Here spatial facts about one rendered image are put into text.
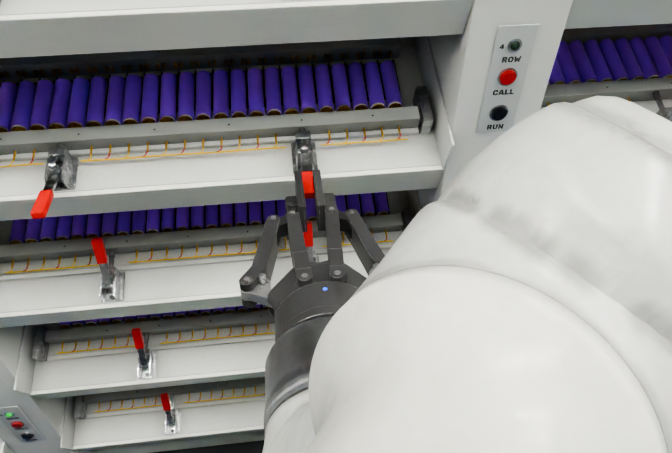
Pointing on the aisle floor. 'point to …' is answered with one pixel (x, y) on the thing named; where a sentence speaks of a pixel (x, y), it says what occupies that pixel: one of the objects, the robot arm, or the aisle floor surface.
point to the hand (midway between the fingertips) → (309, 199)
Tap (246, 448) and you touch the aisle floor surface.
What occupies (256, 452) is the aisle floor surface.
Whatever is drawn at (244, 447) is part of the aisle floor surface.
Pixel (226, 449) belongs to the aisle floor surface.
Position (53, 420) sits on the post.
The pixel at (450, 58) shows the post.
